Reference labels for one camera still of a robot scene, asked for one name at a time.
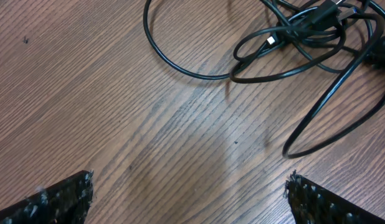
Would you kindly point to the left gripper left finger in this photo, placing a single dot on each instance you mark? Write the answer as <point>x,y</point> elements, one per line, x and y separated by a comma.
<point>67,201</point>

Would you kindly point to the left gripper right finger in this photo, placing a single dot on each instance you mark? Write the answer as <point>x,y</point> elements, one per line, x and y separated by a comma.
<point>314,204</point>

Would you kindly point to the black cable long tail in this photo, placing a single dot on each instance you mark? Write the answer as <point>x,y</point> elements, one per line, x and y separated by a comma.
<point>199,35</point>

